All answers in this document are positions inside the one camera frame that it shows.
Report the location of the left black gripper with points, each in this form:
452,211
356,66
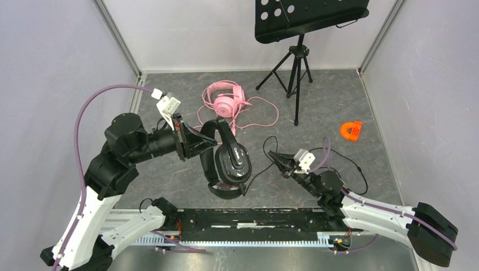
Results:
190,143

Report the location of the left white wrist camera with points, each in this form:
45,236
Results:
167,105

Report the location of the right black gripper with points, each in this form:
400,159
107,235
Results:
286,164

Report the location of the pink headphones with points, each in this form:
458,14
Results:
225,104

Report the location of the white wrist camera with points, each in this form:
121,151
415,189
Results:
303,160
167,105

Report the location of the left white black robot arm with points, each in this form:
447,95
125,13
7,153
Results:
84,246

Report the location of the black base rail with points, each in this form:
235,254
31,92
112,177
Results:
251,224

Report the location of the orange plastic block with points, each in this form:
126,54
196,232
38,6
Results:
350,131

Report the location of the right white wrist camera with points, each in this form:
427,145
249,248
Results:
303,160

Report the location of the black headphones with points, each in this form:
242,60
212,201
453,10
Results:
229,167

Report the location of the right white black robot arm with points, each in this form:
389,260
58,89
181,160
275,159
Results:
423,228

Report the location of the black music stand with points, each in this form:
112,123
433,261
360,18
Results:
278,20

